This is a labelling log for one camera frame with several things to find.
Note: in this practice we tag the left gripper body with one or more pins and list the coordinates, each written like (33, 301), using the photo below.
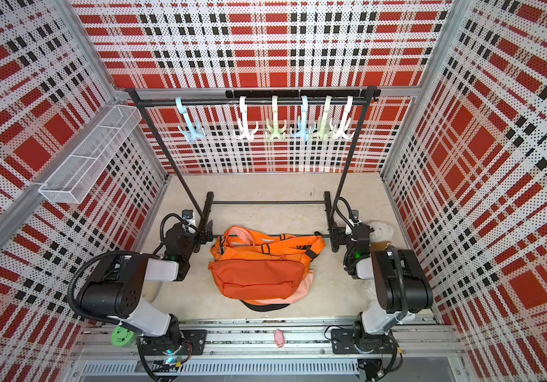
(199, 234)

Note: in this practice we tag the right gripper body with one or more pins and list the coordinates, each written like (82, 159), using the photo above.
(343, 236)

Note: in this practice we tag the pink bag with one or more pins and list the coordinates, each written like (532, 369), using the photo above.
(301, 292)

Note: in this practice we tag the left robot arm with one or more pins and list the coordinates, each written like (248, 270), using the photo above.
(108, 289)

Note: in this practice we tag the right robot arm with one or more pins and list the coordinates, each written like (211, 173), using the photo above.
(396, 282)

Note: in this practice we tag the orange bag with black trim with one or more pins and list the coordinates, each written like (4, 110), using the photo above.
(264, 307)

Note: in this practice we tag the light blue hook far left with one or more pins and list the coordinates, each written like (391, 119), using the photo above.
(192, 132)

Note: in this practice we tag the white hook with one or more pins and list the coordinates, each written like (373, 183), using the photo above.
(244, 133)
(341, 131)

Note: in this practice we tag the green hook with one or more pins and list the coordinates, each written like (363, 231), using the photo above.
(322, 131)
(274, 130)

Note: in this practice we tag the white teddy bear brown shirt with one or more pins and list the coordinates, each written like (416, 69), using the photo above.
(381, 232)

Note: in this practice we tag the black garment rack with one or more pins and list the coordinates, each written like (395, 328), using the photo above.
(221, 153)

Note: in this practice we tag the green round object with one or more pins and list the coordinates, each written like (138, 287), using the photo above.
(123, 337)

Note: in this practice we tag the small pink object on rail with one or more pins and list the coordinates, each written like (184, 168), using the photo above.
(279, 338)

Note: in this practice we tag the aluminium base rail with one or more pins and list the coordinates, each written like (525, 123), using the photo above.
(245, 347)

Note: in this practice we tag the white wire mesh basket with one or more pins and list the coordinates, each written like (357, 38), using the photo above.
(73, 180)

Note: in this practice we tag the black wall hook strip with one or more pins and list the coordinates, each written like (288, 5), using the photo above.
(318, 93)

